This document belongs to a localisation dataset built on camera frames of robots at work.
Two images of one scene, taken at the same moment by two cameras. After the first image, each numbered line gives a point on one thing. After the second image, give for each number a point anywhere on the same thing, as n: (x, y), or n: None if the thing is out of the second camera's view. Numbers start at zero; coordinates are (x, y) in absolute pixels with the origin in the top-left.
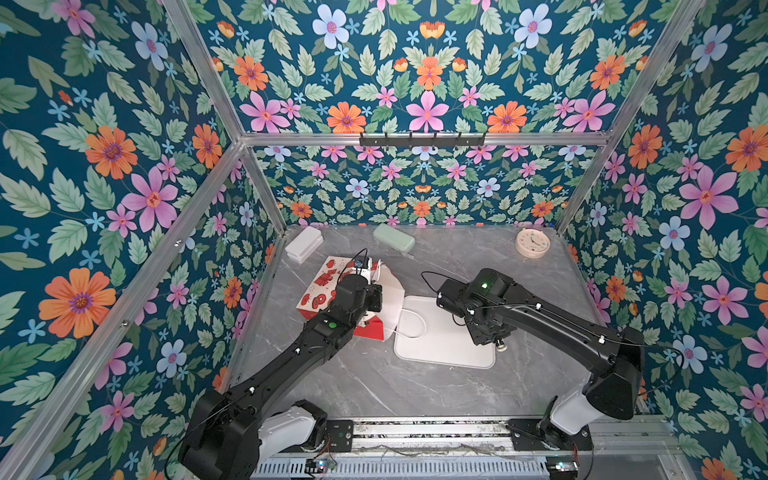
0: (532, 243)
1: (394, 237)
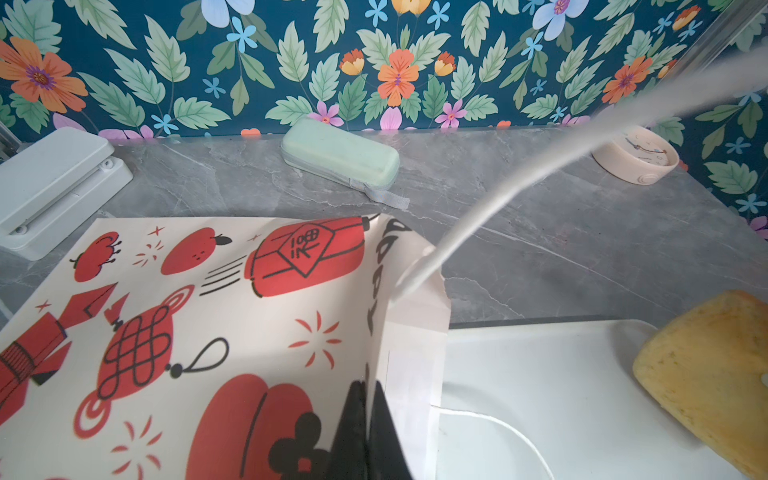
0: (639, 155)
1: (344, 157)
